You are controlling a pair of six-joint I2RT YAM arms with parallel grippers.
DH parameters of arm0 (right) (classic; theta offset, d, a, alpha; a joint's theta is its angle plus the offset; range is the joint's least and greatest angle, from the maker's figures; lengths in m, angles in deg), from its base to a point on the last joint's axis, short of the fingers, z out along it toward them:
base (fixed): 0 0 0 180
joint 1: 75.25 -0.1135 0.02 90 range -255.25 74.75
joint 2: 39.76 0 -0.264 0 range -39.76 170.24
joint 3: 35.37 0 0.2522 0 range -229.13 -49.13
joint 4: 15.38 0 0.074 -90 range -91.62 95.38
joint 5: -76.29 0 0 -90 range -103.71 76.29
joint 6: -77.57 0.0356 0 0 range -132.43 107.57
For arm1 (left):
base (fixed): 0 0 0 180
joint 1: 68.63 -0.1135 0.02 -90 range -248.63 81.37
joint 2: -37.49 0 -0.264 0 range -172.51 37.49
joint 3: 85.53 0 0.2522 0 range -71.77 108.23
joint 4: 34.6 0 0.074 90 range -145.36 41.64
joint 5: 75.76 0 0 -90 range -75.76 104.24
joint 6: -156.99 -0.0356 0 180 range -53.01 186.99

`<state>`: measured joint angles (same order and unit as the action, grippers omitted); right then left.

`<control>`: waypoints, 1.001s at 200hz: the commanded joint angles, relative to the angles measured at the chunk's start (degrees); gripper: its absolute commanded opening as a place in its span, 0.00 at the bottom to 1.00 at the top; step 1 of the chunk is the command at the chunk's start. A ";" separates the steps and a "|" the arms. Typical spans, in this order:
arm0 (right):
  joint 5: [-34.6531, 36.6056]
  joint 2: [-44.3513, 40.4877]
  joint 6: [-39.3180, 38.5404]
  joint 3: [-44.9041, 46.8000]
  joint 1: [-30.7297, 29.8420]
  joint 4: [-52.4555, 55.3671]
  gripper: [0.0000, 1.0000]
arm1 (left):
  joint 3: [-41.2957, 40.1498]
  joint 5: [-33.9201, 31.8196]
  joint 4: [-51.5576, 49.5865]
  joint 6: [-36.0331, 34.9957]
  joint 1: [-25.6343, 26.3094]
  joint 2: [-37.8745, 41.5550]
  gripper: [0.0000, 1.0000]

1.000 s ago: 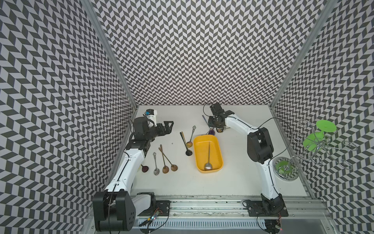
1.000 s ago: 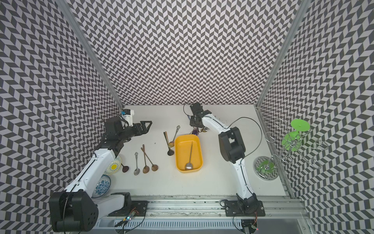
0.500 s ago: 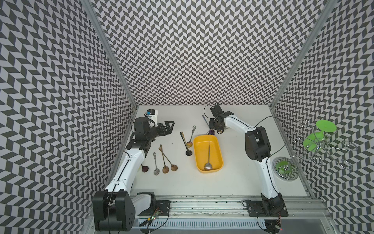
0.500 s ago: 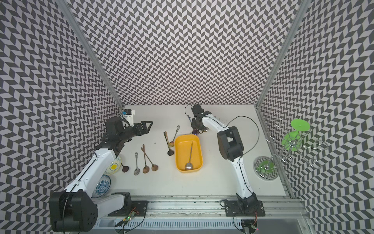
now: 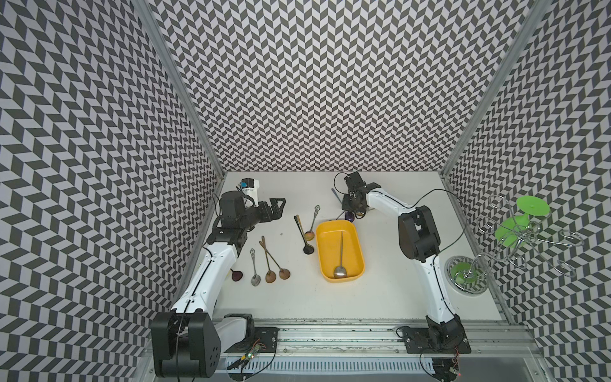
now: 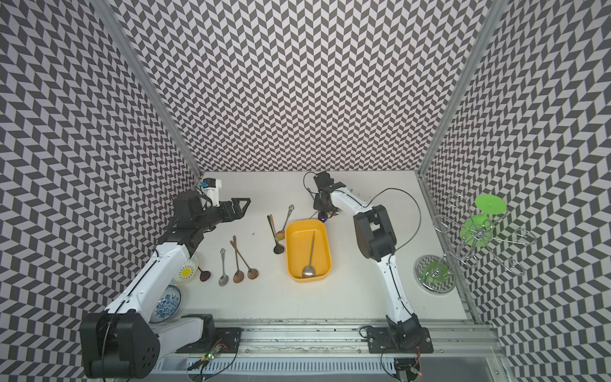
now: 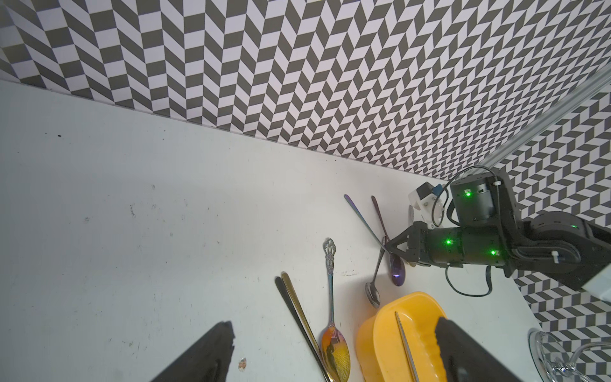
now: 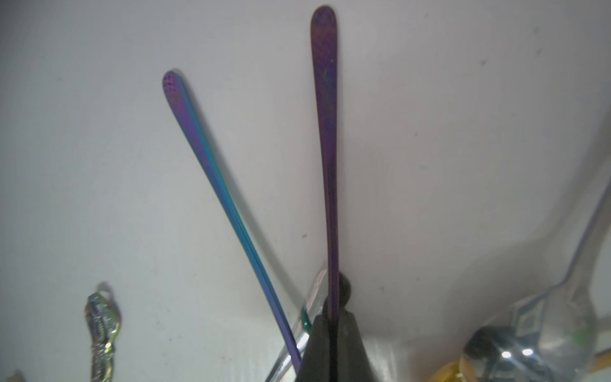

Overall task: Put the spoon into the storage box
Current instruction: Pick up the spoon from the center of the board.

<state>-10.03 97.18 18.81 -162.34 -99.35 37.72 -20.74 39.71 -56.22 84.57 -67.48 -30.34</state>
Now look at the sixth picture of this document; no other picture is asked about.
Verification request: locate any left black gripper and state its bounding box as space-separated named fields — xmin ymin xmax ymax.
xmin=195 ymin=197 xmax=251 ymax=232

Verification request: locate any yellow plastic storage box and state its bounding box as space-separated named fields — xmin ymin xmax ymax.
xmin=286 ymin=219 xmax=333 ymax=283

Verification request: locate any ornate silver gold spoon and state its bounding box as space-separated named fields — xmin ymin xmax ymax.
xmin=275 ymin=204 xmax=294 ymax=241

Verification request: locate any plain silver spoon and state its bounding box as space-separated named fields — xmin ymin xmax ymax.
xmin=302 ymin=232 xmax=316 ymax=279

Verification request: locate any purple iridescent spoon dark handle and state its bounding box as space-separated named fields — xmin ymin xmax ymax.
xmin=318 ymin=211 xmax=329 ymax=223

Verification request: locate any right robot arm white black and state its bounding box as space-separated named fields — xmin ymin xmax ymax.
xmin=313 ymin=171 xmax=424 ymax=350

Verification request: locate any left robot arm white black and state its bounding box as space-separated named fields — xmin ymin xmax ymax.
xmin=79 ymin=190 xmax=251 ymax=380

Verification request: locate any black spoon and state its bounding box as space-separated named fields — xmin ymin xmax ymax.
xmin=267 ymin=214 xmax=285 ymax=255

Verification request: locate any bronze spoon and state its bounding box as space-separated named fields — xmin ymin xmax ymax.
xmin=230 ymin=236 xmax=244 ymax=283

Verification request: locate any dark brown small spoon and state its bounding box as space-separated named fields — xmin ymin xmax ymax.
xmin=198 ymin=267 xmax=212 ymax=283

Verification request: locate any small silver teaspoon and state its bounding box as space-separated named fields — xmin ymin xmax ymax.
xmin=218 ymin=248 xmax=228 ymax=287

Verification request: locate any yellow flower plate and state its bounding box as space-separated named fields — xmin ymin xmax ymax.
xmin=170 ymin=255 xmax=199 ymax=287

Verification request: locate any blue patterned plate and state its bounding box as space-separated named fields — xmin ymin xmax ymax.
xmin=150 ymin=286 xmax=181 ymax=324

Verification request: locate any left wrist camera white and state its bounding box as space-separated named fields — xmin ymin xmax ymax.
xmin=200 ymin=178 xmax=222 ymax=207

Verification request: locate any copper spoon long handle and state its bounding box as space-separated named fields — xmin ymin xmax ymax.
xmin=230 ymin=238 xmax=260 ymax=281

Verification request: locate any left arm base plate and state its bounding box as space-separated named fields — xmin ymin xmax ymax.
xmin=175 ymin=327 xmax=243 ymax=354

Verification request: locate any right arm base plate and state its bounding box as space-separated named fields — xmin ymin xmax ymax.
xmin=359 ymin=326 xmax=434 ymax=354

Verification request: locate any aluminium front rail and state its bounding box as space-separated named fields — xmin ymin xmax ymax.
xmin=215 ymin=318 xmax=504 ymax=358

